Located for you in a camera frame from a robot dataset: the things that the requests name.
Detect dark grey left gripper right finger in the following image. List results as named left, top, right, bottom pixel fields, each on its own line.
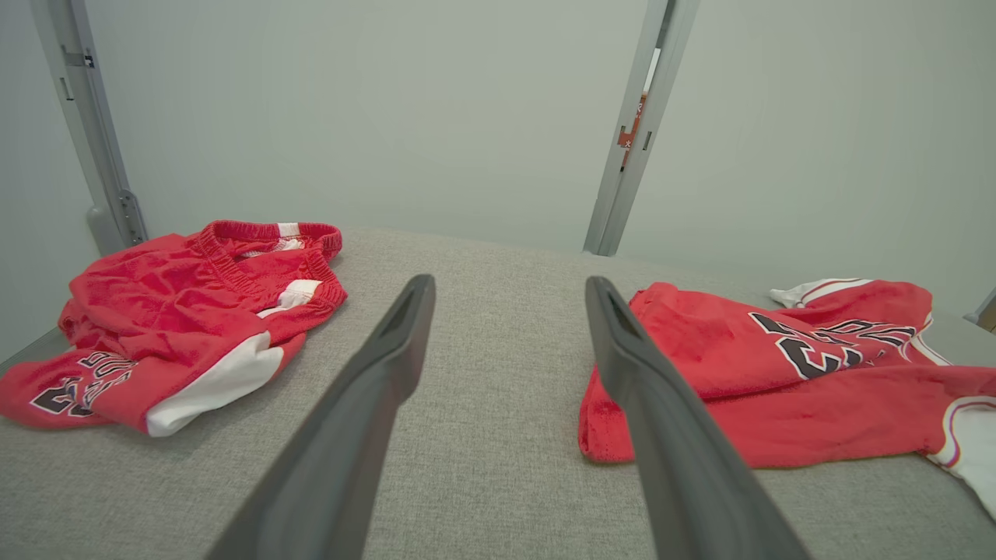
left=584, top=275, right=812, bottom=560

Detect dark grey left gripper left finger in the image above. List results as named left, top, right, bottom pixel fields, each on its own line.
left=205, top=273, right=437, bottom=560

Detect red basketball jersey top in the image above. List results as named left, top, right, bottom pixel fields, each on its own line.
left=578, top=278, right=996, bottom=522

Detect red basketball shorts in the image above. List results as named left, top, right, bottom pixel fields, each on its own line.
left=0, top=220, right=348, bottom=438

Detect grey partition post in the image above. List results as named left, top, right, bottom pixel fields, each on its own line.
left=963, top=286, right=996, bottom=334
left=30, top=0, right=149, bottom=256
left=583, top=0, right=701, bottom=257

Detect red label on post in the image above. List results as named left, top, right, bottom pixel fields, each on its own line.
left=617, top=92, right=648, bottom=170

